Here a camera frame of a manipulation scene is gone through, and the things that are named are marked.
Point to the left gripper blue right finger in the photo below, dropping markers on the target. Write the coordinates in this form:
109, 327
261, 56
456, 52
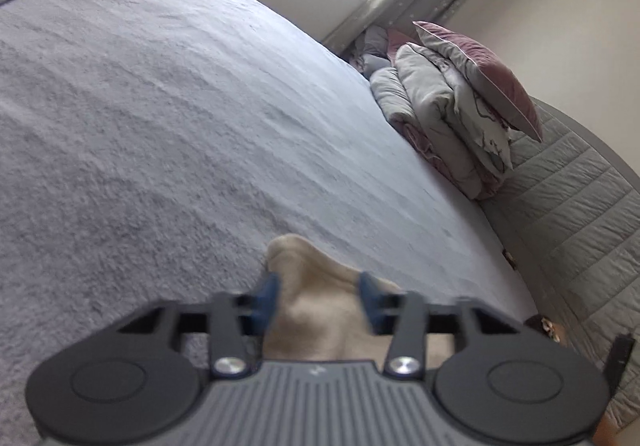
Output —
402, 317

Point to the cream and black sweatshirt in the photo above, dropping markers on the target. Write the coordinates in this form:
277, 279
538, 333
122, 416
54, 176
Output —
319, 316

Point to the grey quilted headboard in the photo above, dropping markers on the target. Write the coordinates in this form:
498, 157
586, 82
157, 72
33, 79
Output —
568, 214

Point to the grey pillows behind quilt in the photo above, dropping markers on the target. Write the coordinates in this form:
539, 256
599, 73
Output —
376, 48

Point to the folded grey pink quilt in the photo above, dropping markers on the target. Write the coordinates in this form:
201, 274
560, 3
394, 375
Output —
428, 101

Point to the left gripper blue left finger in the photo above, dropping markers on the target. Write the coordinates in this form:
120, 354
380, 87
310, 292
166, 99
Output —
233, 320

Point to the maroon grey pillow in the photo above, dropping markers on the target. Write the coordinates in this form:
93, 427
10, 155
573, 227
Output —
487, 75

